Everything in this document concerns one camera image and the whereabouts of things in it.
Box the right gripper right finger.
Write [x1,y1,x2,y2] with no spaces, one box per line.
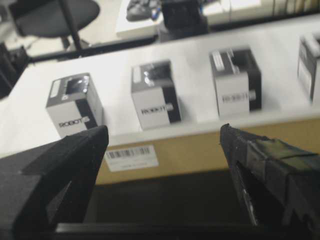
[219,124,320,240]

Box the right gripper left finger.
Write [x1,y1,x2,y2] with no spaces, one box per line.
[0,125,109,240]

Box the black dynamixel box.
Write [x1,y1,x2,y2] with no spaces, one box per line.
[131,59,182,130]
[45,72,104,138]
[297,32,320,106]
[209,46,262,118]

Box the white base board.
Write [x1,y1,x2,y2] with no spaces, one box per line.
[0,12,320,181]

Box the black base board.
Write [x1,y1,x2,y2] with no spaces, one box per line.
[84,169,250,225]

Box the white barcode label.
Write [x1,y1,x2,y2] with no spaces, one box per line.
[105,145,159,172]

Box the black office chair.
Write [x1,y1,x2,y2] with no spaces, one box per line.
[8,0,100,50]

